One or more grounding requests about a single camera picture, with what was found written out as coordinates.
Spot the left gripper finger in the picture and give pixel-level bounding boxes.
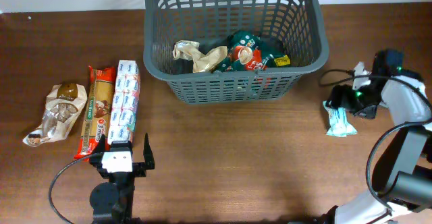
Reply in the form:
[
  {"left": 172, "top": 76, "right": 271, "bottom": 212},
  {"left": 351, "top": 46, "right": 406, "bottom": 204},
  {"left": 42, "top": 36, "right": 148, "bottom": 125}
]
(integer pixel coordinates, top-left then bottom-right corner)
[
  {"left": 143, "top": 133, "right": 155, "bottom": 169},
  {"left": 92, "top": 134, "right": 106, "bottom": 154}
]

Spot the light teal snack packet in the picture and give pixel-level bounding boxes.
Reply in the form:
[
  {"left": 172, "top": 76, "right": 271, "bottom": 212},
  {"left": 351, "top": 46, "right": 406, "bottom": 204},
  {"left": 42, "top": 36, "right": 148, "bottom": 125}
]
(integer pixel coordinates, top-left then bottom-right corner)
[{"left": 323, "top": 101, "right": 357, "bottom": 138}]

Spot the white tissue multipack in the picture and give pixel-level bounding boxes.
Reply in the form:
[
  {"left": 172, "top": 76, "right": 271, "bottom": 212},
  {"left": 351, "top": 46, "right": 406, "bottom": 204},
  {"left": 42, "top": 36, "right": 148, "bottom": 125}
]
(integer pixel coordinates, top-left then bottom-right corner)
[{"left": 107, "top": 60, "right": 140, "bottom": 145}]

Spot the beige brown cookie bag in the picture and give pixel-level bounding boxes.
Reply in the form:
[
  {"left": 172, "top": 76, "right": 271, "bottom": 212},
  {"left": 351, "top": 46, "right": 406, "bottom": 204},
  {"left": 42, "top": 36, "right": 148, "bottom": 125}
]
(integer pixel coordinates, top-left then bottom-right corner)
[{"left": 22, "top": 83, "right": 87, "bottom": 147}]

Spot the red spaghetti pasta pack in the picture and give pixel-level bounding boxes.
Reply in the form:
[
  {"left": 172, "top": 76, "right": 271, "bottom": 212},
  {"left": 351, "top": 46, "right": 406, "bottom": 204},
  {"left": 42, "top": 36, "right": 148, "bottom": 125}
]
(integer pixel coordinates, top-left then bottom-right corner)
[{"left": 74, "top": 66, "right": 116, "bottom": 159}]

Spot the grey plastic shopping basket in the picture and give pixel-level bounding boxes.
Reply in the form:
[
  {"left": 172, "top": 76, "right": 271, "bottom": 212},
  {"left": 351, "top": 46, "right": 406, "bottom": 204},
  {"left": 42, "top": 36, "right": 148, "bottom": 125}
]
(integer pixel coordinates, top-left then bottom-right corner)
[{"left": 144, "top": 0, "right": 329, "bottom": 104}]

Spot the green Nescafe coffee bag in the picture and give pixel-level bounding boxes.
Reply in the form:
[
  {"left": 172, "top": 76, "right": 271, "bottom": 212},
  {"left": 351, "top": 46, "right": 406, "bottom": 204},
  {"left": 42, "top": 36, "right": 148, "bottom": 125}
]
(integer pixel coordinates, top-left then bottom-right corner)
[{"left": 213, "top": 30, "right": 291, "bottom": 72}]

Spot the beige paper bag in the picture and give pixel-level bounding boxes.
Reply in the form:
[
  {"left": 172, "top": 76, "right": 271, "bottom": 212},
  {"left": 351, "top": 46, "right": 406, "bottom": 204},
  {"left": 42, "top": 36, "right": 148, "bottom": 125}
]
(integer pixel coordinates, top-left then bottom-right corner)
[{"left": 172, "top": 40, "right": 228, "bottom": 73}]

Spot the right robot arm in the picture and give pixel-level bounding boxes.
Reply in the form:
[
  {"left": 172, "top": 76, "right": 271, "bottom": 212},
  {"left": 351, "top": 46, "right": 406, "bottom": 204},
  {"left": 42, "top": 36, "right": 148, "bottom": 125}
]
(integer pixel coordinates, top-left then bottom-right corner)
[{"left": 313, "top": 49, "right": 431, "bottom": 223}]

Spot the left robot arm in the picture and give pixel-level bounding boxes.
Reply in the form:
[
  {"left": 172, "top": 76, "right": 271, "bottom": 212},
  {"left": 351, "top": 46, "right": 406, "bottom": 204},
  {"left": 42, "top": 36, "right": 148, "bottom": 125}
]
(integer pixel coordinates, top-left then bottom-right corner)
[{"left": 89, "top": 136, "right": 155, "bottom": 223}]

